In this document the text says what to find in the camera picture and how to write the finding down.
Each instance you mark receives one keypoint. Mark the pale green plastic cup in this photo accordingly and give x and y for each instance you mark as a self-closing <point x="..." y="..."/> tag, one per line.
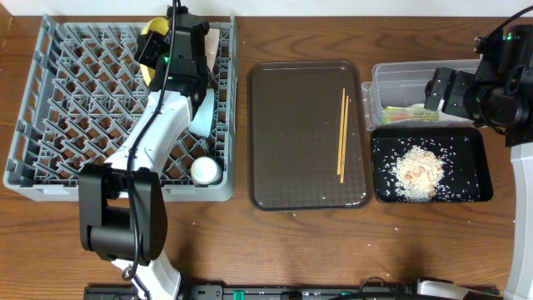
<point x="205" y="171"/>

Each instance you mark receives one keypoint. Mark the black waste tray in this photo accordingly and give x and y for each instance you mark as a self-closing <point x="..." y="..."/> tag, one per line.
<point x="476" y="149"/>

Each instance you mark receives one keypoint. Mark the wooden chopstick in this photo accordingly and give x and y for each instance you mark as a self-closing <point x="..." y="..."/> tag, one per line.
<point x="343" y="152"/>
<point x="343" y="99"/>

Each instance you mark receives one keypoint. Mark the rice food leftovers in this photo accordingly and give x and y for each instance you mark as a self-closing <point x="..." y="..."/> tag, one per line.
<point x="424" y="170"/>

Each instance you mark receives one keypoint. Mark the white crumpled paper napkin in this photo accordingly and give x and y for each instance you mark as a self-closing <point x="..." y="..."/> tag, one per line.
<point x="418" y="106"/>

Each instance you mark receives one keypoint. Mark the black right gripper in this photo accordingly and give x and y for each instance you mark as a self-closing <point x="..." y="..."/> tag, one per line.
<point x="460" y="82"/>

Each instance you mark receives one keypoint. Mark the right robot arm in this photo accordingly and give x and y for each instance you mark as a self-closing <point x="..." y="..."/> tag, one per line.
<point x="499" y="95"/>

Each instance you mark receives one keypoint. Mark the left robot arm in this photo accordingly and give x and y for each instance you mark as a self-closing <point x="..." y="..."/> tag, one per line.
<point x="123" y="217"/>

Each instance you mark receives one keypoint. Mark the yellow plastic plate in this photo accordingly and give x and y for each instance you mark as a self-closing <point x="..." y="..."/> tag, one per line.
<point x="160" y="25"/>

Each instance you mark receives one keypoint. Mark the light blue plastic bowl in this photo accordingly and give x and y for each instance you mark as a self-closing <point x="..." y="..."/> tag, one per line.
<point x="201" y="124"/>

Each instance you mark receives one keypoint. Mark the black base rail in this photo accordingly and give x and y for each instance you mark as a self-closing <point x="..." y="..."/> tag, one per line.
<point x="215" y="292"/>

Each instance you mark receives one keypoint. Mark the green printed wrapper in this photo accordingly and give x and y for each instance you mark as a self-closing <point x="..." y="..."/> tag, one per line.
<point x="401" y="114"/>

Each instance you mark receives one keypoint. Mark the grey plastic dish rack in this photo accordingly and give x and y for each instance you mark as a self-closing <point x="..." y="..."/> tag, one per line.
<point x="84" y="93"/>

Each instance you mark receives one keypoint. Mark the clear plastic waste bin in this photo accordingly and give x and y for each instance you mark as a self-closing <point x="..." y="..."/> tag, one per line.
<point x="402" y="84"/>

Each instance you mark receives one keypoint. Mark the dark brown serving tray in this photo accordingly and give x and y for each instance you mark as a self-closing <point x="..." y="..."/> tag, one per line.
<point x="294" y="111"/>

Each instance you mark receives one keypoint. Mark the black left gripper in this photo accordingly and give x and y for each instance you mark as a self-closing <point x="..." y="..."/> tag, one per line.
<point x="193" y="83"/>

